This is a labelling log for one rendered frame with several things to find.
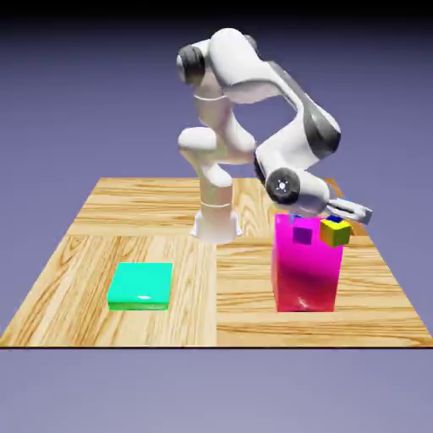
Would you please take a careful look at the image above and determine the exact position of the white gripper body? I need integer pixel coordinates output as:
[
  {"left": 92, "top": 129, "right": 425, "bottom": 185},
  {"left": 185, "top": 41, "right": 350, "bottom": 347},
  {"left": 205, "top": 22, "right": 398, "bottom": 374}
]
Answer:
[{"left": 325, "top": 197, "right": 374, "bottom": 227}]

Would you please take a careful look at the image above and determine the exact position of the small yellow cube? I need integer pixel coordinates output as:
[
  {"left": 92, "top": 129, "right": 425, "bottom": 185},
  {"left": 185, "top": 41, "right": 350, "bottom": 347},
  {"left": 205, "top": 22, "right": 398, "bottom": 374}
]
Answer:
[{"left": 319, "top": 218, "right": 353, "bottom": 249}]

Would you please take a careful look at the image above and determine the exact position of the small purple cube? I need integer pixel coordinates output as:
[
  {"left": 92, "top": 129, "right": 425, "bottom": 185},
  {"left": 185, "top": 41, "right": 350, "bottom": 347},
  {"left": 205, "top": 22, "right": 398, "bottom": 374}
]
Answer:
[{"left": 292, "top": 226, "right": 313, "bottom": 246}]

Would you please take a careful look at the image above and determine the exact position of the large pink box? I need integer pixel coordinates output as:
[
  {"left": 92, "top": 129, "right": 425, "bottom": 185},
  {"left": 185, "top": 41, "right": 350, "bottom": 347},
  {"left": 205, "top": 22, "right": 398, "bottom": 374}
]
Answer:
[{"left": 270, "top": 212, "right": 345, "bottom": 313}]

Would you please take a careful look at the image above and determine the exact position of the large green box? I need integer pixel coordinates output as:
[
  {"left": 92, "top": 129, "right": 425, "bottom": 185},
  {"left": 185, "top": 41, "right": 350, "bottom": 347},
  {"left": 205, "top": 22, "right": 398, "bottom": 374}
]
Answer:
[{"left": 107, "top": 262, "right": 174, "bottom": 311}]

